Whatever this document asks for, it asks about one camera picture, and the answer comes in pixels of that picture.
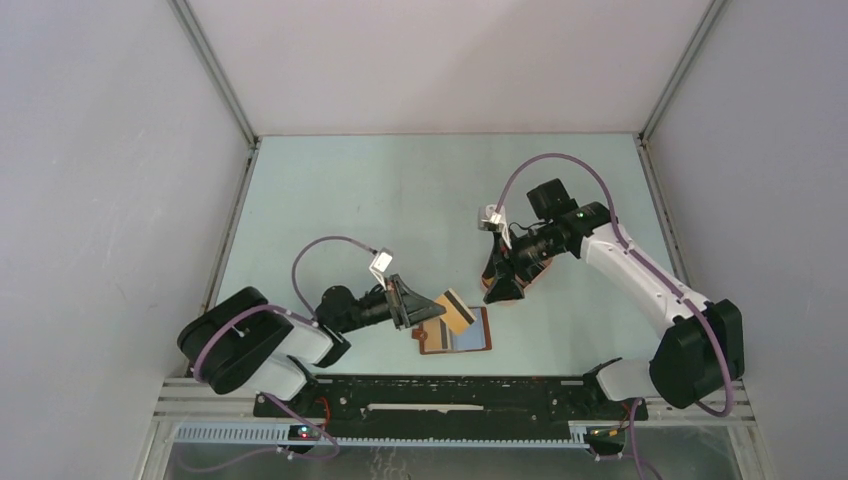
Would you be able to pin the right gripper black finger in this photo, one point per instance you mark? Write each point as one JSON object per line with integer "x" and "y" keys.
{"x": 495, "y": 268}
{"x": 502, "y": 286}

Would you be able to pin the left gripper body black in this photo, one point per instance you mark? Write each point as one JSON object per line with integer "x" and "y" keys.
{"x": 372, "y": 308}

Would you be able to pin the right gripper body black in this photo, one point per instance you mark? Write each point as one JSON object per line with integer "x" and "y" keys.
{"x": 536, "y": 243}

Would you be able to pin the pink oval tray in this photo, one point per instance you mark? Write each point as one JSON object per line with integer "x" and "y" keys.
{"x": 529, "y": 275}

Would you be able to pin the brown leather card holder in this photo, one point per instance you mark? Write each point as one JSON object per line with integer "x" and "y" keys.
{"x": 476, "y": 339}

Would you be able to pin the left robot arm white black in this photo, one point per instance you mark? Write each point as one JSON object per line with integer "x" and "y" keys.
{"x": 246, "y": 342}

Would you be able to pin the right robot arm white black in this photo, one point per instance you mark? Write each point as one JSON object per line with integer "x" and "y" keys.
{"x": 701, "y": 347}

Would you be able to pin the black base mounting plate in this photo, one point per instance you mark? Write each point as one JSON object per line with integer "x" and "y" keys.
{"x": 461, "y": 408}

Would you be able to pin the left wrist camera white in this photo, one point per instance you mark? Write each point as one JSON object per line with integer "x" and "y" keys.
{"x": 380, "y": 262}

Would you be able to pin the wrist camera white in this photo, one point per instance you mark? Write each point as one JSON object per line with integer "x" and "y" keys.
{"x": 492, "y": 218}
{"x": 380, "y": 262}

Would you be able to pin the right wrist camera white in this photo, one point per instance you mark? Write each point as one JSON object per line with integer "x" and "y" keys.
{"x": 492, "y": 218}

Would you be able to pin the aluminium frame post right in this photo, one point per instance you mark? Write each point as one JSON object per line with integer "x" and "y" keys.
{"x": 705, "y": 26}

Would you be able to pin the aluminium frame post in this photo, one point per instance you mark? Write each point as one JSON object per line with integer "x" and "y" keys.
{"x": 705, "y": 26}
{"x": 190, "y": 22}

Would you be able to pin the aluminium frame post left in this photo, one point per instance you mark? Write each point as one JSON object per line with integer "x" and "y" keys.
{"x": 190, "y": 22}

